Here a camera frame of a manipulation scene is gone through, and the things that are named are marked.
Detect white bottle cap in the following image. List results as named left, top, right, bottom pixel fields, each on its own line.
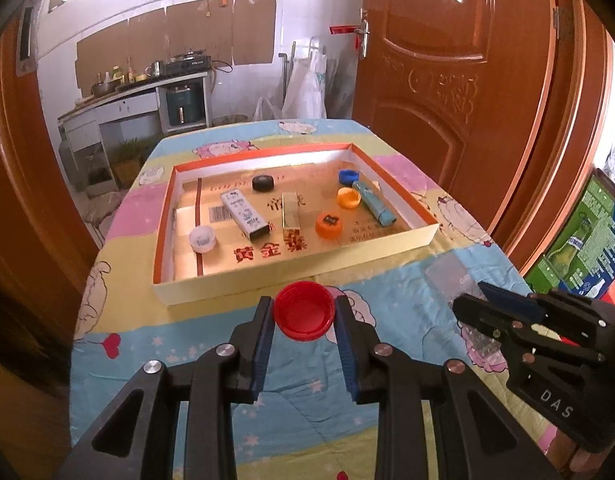
left=188, top=224, right=216, bottom=255

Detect shallow orange-rimmed cardboard tray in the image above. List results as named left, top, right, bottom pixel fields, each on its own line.
left=152, top=143, right=439, bottom=306

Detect round metal stool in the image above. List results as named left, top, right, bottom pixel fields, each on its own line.
left=82, top=191, right=125, bottom=244

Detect colourful cartoon tablecloth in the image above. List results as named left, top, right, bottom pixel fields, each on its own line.
left=69, top=118, right=563, bottom=480

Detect dark green air fryer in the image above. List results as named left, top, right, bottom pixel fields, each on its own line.
left=166, top=84, right=204, bottom=127

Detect black round cap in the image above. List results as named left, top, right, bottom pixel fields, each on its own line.
left=251, top=174, right=275, bottom=193

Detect red bottle cap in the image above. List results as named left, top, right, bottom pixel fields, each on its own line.
left=273, top=281, right=335, bottom=341

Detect green and blue carton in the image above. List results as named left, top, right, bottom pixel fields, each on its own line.
left=525, top=169, right=615, bottom=304

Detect white plastic sacks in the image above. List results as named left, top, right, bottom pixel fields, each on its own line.
left=252, top=36, right=357, bottom=122

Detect cardboard wall sheets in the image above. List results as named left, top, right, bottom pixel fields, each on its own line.
left=74, top=0, right=277, bottom=96

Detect clear patterned plastic tube box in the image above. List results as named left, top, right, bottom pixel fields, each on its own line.
left=426, top=252, right=506, bottom=372

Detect black gas stove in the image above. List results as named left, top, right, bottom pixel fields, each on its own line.
left=164, top=51, right=211, bottom=76

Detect brown wooden door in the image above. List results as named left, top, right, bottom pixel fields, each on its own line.
left=353, top=0, right=556, bottom=231

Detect orange cap with black label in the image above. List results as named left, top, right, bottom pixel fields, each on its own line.
left=315, top=211, right=343, bottom=240

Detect white kitchen counter cabinet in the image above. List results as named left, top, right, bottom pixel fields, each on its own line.
left=57, top=72, right=212, bottom=191

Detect teal rectangular box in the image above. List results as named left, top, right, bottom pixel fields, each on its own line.
left=352, top=180, right=396, bottom=228

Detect plain orange bottle cap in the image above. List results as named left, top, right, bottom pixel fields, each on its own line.
left=336, top=186, right=362, bottom=209

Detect white cartoon printed box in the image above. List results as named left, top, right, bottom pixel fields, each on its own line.
left=221, top=190, right=270, bottom=240

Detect blue bottle cap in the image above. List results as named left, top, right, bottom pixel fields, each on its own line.
left=338, top=169, right=359, bottom=188

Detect gold rectangular box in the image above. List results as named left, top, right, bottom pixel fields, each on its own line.
left=282, top=192, right=301, bottom=231

